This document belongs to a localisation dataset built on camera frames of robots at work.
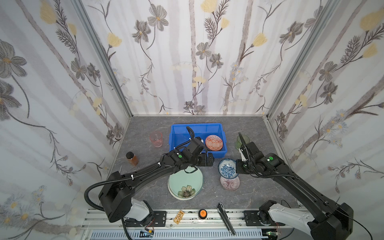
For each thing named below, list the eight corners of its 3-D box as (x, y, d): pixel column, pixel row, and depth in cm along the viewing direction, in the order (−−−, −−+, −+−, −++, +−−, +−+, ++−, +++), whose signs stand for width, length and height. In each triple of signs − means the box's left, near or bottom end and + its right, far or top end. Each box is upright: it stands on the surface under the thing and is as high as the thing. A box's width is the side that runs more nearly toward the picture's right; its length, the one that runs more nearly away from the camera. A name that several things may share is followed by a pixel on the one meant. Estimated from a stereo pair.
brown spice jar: (130, 164, 95) (124, 156, 87) (134, 159, 97) (128, 150, 89) (135, 166, 94) (129, 159, 86) (139, 161, 96) (134, 153, 88)
